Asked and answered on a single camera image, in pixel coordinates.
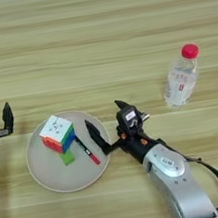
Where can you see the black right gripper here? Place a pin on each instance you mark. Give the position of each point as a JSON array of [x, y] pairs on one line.
[[136, 145]]

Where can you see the round beige plate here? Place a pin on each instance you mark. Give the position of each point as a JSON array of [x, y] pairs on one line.
[[48, 177]]

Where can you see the red and black marker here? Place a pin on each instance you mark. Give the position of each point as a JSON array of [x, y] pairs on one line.
[[88, 152]]

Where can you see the green rectangular block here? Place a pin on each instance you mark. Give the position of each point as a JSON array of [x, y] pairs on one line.
[[68, 158]]

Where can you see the multicoloured puzzle cube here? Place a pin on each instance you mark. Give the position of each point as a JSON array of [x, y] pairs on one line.
[[56, 132]]

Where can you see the clear red-capped water bottle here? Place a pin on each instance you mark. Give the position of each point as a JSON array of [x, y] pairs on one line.
[[180, 81]]

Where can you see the black labelled box right gripper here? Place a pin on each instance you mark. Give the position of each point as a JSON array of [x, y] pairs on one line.
[[129, 119]]

